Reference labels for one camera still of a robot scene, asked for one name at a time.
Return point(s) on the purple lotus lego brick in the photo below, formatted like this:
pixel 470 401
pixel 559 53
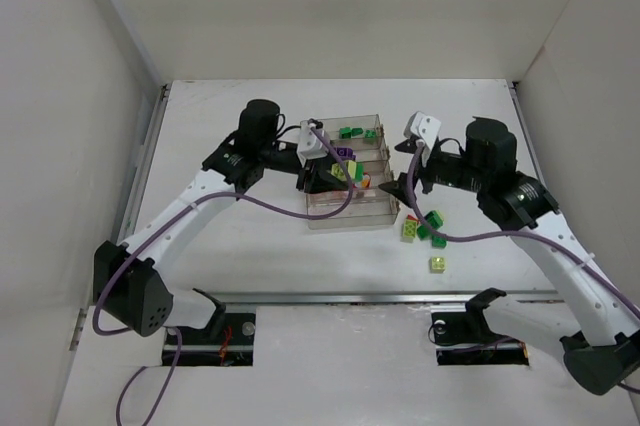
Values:
pixel 346 153

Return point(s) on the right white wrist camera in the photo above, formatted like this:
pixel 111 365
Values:
pixel 422 132

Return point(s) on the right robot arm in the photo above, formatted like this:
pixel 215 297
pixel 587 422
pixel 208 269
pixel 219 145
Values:
pixel 599 347

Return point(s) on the red flower lego brick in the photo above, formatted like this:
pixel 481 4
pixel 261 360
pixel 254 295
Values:
pixel 364 182

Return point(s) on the lime square brick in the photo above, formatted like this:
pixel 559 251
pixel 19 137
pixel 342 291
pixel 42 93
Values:
pixel 437 265

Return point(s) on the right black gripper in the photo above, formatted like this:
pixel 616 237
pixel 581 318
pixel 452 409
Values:
pixel 417 178

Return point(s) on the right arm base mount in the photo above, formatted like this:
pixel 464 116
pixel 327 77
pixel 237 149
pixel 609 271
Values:
pixel 462 336

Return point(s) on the aluminium rail front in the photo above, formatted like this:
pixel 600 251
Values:
pixel 327 298

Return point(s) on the green and lime brick top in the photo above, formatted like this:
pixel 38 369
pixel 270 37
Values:
pixel 352 169

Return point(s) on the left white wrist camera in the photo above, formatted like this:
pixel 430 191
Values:
pixel 311 141

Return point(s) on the dark green angled brick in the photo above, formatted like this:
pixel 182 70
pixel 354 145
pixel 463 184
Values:
pixel 435 221

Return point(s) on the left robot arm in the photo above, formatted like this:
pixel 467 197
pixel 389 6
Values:
pixel 131 278

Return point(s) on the green square brick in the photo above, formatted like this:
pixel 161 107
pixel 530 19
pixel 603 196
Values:
pixel 438 242

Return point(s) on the lime brick with red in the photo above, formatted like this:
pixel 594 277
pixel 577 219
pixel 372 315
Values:
pixel 409 229

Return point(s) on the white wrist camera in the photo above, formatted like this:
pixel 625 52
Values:
pixel 422 132
pixel 311 141

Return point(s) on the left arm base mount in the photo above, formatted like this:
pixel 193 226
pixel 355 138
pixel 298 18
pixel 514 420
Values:
pixel 226 341

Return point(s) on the green stepped lego brick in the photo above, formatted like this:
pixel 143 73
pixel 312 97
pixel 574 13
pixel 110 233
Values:
pixel 345 133

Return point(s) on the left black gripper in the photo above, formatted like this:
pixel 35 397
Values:
pixel 307 176

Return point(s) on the clear bin first row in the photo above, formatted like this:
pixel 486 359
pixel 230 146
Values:
pixel 332 125

